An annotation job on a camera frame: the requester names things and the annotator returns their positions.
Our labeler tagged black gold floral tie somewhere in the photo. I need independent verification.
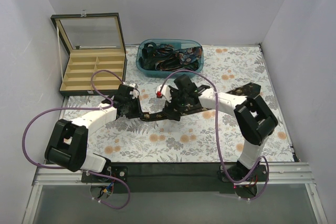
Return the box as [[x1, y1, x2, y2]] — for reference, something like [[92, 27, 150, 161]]
[[140, 82, 261, 122]]

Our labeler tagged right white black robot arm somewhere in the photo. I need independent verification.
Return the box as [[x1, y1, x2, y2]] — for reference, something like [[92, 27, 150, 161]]
[[155, 74, 278, 184]]

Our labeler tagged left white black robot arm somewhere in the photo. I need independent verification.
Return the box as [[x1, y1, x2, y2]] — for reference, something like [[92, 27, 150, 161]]
[[45, 83, 142, 182]]

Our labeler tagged pile of dark ties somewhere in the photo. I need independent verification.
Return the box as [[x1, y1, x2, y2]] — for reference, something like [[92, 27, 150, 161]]
[[139, 42, 201, 71]]

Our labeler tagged blue floral tie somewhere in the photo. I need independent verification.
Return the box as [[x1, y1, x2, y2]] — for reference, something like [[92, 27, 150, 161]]
[[175, 46, 203, 65]]

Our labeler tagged teal plastic bin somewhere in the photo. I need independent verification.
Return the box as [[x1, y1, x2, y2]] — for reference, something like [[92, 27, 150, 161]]
[[136, 39, 204, 78]]

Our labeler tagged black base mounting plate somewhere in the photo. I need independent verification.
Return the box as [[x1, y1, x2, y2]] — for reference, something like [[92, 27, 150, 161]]
[[81, 162, 267, 194]]

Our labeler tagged black compartment display box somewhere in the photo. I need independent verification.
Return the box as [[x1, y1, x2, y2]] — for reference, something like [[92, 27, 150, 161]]
[[50, 10, 127, 97]]

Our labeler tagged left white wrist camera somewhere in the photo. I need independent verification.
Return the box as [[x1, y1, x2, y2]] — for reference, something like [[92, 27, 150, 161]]
[[128, 83, 140, 99]]

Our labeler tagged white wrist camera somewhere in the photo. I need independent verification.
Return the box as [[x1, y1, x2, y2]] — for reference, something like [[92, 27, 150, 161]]
[[155, 85, 172, 102], [128, 83, 140, 99]]

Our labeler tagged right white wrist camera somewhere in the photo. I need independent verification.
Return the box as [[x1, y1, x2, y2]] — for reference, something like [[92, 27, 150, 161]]
[[155, 85, 172, 102]]

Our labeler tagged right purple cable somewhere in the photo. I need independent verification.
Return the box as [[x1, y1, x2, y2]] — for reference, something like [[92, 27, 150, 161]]
[[157, 69, 270, 202]]

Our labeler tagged purple cable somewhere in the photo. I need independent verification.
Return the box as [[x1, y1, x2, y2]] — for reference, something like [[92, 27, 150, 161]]
[[21, 69, 132, 210], [157, 69, 270, 202]]

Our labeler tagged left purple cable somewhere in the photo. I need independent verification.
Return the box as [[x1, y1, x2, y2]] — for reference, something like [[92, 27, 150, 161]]
[[21, 69, 132, 210]]

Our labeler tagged aluminium frame rail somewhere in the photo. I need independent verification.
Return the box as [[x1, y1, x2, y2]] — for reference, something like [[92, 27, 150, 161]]
[[23, 162, 327, 223]]

